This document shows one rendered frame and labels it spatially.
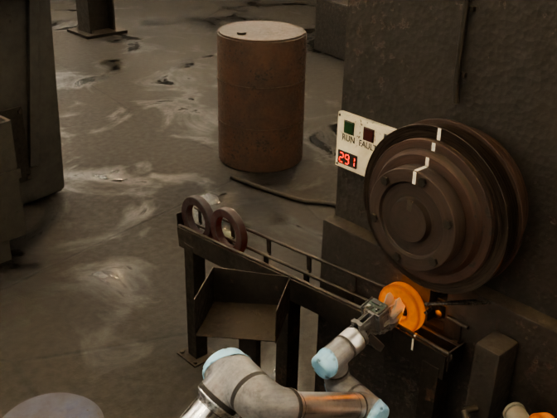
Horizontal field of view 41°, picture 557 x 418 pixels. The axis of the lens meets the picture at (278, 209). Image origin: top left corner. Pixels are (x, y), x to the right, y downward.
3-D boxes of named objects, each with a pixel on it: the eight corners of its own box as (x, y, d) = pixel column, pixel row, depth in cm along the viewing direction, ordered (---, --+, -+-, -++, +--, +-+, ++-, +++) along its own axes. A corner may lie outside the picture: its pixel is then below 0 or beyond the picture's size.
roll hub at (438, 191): (376, 242, 214) (384, 150, 201) (458, 282, 195) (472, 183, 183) (363, 248, 210) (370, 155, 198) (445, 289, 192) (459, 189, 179)
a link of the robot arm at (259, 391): (273, 400, 170) (399, 400, 204) (245, 373, 178) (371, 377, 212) (253, 444, 172) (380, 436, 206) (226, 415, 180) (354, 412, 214)
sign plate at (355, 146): (339, 162, 243) (342, 109, 235) (402, 188, 226) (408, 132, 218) (334, 164, 242) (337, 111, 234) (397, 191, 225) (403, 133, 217)
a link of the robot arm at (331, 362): (311, 373, 212) (307, 352, 207) (337, 350, 217) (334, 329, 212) (331, 387, 207) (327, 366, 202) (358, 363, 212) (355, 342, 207)
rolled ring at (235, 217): (239, 216, 270) (246, 213, 272) (207, 203, 283) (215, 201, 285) (242, 262, 277) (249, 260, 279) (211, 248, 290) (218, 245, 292)
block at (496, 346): (484, 395, 218) (496, 327, 208) (508, 409, 213) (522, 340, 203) (462, 411, 212) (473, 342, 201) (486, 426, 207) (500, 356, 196)
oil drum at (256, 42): (263, 135, 562) (265, 14, 522) (321, 158, 523) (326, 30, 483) (200, 154, 525) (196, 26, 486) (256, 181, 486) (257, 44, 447)
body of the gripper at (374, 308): (393, 305, 214) (365, 330, 208) (395, 327, 219) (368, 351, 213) (372, 294, 219) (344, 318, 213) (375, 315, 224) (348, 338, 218)
